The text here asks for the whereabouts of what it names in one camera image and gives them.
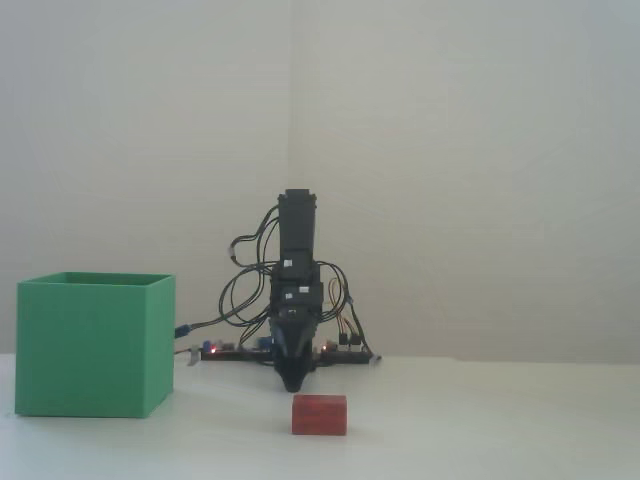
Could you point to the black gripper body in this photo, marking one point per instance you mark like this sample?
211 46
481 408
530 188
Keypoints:
300 307

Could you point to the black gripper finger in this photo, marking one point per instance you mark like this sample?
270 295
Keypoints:
286 355
305 355

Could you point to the red block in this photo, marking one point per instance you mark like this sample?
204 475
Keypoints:
320 415

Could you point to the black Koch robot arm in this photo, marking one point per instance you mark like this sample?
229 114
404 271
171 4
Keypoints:
297 225

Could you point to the green open bin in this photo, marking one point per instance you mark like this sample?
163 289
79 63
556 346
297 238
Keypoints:
85 350

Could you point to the small circuit board red LED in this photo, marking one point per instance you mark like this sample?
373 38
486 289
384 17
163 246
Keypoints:
327 346
220 346

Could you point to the blue converter module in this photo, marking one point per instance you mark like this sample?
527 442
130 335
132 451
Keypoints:
264 343

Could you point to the grey metal clamp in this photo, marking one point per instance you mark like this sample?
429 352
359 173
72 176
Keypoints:
375 358
193 356

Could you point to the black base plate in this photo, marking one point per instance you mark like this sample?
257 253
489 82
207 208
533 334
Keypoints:
345 357

